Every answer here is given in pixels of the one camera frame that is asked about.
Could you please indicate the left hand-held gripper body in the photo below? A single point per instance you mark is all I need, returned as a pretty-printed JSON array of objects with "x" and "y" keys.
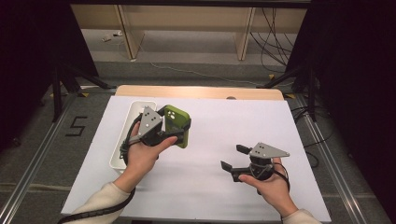
[{"x": 149, "y": 123}]

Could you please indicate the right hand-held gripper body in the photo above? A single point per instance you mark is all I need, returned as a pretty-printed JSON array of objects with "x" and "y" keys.
[{"x": 267, "y": 151}]

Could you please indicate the green cartoon phone case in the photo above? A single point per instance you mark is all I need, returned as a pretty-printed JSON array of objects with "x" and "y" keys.
[{"x": 176, "y": 119}]

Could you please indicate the white plastic storage box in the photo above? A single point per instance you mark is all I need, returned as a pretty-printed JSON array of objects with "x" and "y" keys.
[{"x": 134, "y": 109}]

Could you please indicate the person's left hand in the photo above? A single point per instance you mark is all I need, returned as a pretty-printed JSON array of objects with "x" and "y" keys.
[{"x": 141, "y": 161}]

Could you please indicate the person's right hand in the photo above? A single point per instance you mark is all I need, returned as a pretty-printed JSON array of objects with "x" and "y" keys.
[{"x": 275, "y": 189}]

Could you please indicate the white table mat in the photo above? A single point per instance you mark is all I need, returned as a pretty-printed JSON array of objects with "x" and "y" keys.
[{"x": 202, "y": 193}]

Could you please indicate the black tripod stand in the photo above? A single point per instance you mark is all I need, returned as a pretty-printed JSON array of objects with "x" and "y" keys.
[
  {"x": 311, "y": 93},
  {"x": 57, "y": 93}
]

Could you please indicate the small white floor object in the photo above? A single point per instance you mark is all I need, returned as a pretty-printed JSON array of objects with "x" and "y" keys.
[
  {"x": 106, "y": 38},
  {"x": 117, "y": 33}
]

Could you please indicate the beige wooden desk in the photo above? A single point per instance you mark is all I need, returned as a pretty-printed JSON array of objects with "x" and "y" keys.
[{"x": 186, "y": 18}]

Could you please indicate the black curtain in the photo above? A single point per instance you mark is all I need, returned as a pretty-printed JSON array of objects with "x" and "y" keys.
[
  {"x": 31, "y": 46},
  {"x": 358, "y": 77}
]

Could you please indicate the aluminium floor rail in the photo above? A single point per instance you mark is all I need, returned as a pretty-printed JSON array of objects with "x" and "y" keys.
[
  {"x": 336, "y": 165},
  {"x": 34, "y": 161}
]

